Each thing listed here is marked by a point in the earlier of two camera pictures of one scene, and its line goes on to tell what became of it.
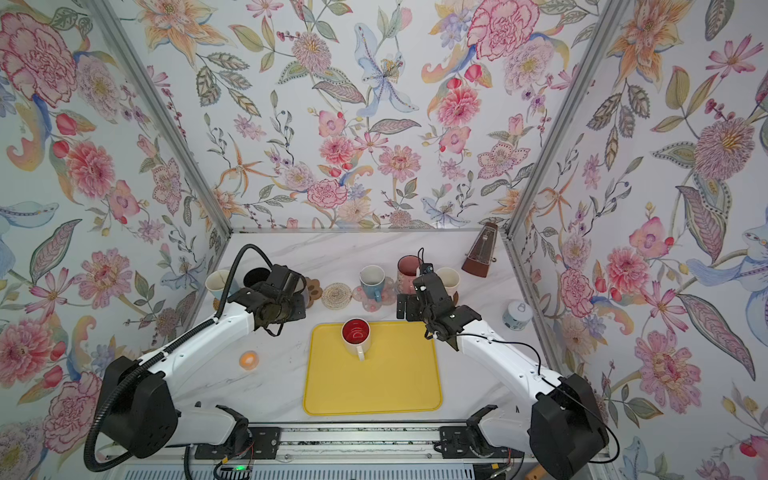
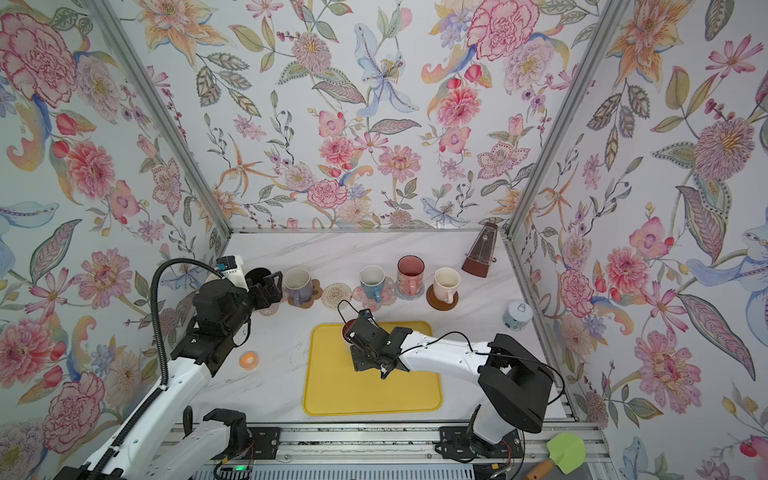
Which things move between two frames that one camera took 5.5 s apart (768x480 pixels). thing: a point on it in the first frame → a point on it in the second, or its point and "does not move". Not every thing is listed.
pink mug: (408, 270) does not move
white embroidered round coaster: (336, 296) does not move
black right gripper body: (414, 310) → (362, 361)
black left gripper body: (292, 309) → (242, 307)
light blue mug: (372, 279) does not move
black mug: (256, 275) does not move
